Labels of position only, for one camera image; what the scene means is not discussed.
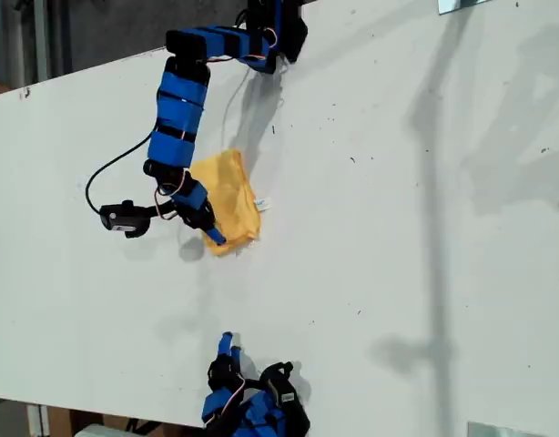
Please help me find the black camera box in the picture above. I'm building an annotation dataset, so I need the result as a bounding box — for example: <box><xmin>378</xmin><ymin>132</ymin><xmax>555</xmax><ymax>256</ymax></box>
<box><xmin>259</xmin><ymin>361</ymin><xmax>300</xmax><ymax>406</ymax></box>
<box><xmin>98</xmin><ymin>198</ymin><xmax>144</xmax><ymax>232</ymax></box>

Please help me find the yellow square towel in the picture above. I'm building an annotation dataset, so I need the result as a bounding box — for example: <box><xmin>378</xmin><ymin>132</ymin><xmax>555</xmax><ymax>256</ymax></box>
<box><xmin>188</xmin><ymin>147</ymin><xmax>275</xmax><ymax>257</ymax></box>

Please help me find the grey background post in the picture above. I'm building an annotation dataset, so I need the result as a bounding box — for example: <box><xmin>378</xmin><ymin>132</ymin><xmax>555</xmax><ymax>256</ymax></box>
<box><xmin>33</xmin><ymin>0</ymin><xmax>49</xmax><ymax>86</ymax></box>

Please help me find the white table leg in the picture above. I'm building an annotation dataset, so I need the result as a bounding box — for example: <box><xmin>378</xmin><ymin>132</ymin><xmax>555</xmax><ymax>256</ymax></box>
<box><xmin>26</xmin><ymin>402</ymin><xmax>51</xmax><ymax>437</ymax></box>

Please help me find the black camera cable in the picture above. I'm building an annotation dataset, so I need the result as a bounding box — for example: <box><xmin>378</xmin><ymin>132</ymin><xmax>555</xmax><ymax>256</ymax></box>
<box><xmin>85</xmin><ymin>131</ymin><xmax>153</xmax><ymax>215</ymax></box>

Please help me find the black camera stalk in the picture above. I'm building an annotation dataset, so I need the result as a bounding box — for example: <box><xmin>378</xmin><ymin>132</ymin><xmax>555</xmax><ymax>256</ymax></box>
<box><xmin>123</xmin><ymin>205</ymin><xmax>178</xmax><ymax>241</ymax></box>

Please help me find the white object under table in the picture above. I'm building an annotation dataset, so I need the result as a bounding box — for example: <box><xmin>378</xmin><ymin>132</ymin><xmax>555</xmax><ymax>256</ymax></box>
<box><xmin>74</xmin><ymin>422</ymin><xmax>128</xmax><ymax>437</ymax></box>

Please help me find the thin white wire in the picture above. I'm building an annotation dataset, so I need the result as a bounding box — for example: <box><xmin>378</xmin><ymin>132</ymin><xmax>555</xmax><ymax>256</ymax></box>
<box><xmin>222</xmin><ymin>70</ymin><xmax>254</xmax><ymax>149</ymax></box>

